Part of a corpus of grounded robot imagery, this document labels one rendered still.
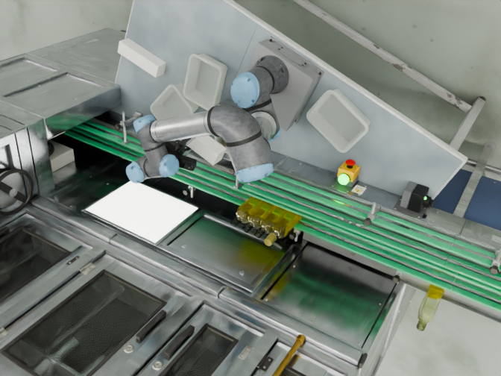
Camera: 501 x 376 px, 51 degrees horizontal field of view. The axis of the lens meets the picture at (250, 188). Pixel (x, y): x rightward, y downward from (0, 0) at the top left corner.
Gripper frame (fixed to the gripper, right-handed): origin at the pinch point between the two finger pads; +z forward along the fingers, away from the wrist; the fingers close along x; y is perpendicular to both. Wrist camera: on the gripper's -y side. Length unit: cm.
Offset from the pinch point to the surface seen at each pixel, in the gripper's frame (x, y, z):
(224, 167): 20.9, -8.5, 21.9
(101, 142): 54, 57, 17
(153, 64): 2, 46, 28
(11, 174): 47, 58, -37
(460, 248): -21, -105, 17
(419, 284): 8, -105, 22
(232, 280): 27, -46, -22
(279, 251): 25, -52, 4
